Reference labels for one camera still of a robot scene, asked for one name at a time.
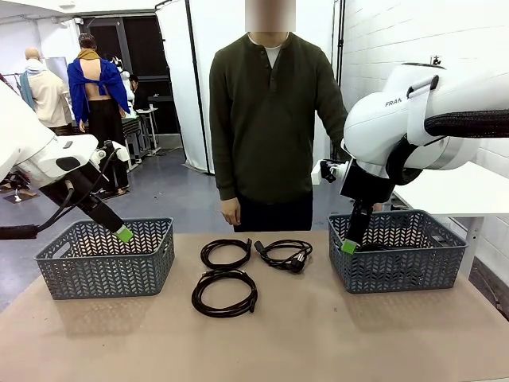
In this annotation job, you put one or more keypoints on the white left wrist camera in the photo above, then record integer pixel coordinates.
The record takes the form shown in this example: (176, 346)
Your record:
(119, 153)

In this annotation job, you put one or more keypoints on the background white desk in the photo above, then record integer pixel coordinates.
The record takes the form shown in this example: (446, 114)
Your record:
(149, 111)

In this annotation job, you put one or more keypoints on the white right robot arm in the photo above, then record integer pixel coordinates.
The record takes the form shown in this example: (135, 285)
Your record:
(378, 127)

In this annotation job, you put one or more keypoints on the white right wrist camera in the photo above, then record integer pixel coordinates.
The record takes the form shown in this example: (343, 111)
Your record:
(330, 171)

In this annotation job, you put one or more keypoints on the white humanoid robot figure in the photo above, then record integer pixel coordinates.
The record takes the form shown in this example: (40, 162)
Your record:
(125, 75)

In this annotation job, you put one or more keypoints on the black backdrop stand pole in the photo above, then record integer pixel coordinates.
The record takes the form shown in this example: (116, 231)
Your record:
(196, 79)

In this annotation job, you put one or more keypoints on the white table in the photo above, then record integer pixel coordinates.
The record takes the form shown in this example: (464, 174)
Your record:
(457, 199)

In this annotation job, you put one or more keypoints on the person's right forearm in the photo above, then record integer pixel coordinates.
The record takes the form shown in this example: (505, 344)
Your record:
(227, 179)

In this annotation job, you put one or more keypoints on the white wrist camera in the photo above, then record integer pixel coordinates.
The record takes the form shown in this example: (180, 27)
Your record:
(330, 171)
(119, 153)

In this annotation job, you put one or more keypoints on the dark glass door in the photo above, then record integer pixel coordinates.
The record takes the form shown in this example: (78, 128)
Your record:
(147, 47)

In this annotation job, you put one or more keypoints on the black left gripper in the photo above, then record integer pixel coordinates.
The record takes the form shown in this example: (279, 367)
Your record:
(85, 195)

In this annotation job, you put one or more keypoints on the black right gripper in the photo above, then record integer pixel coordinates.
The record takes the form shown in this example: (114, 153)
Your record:
(366, 185)

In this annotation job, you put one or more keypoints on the person's right hand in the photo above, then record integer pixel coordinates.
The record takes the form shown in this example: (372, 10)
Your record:
(230, 211)

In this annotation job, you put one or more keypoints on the person's left forearm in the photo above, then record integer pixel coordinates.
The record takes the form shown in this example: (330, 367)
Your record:
(338, 143)

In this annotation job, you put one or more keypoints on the mannequin with beige jacket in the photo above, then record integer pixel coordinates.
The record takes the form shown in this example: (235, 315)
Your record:
(43, 91)

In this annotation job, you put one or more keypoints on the black light stand pole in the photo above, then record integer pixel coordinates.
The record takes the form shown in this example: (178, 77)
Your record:
(341, 40)

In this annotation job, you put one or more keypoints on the white photo backdrop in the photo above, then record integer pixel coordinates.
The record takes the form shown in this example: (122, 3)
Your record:
(179, 79)

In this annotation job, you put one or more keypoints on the mannequin with blue jacket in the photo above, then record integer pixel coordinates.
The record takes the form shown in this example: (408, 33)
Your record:
(79, 83)

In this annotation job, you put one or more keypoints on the grey plastic lattice basket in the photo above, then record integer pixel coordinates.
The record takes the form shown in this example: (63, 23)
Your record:
(397, 270)
(103, 274)

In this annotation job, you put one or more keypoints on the person in green sweater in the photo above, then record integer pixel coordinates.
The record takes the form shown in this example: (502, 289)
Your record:
(274, 119)

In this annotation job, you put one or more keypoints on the background person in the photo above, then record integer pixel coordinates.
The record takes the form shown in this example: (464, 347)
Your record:
(139, 99)

